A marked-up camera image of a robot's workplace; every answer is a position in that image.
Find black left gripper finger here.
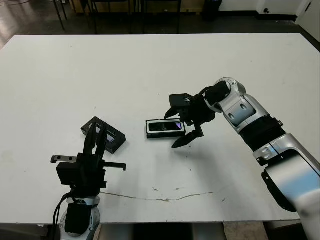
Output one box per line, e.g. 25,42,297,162
94,122,108,159
83,122,98,157

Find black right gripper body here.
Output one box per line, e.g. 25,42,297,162
175,94,216,131

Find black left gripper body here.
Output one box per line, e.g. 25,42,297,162
50,152,127,196

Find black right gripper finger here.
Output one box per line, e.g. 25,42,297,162
163,106,182,120
171,125,204,150

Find glossy black box lid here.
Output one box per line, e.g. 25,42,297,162
80,116,127,155

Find black camera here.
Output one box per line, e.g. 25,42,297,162
149,121,183,132

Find black box white inlay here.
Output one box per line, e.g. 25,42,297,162
145,119,188,140

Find robot lower body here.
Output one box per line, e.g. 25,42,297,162
99,221,223,240

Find black trash bin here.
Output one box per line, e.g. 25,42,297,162
201,0,223,22

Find wooden crate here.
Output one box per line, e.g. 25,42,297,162
181,0,203,13

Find grey chair black legs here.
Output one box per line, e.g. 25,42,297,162
53,0,68,31

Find white door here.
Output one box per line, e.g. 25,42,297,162
297,0,320,26

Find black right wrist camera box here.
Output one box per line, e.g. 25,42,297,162
168,93,195,107

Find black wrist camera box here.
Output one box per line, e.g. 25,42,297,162
56,161,81,186
168,93,195,107

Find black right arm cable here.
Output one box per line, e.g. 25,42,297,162
196,86,216,98

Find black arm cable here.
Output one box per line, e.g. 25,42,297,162
196,86,216,98
51,192,73,240

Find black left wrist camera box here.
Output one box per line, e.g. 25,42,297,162
56,161,81,186

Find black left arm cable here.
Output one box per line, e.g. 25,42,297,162
51,192,73,240

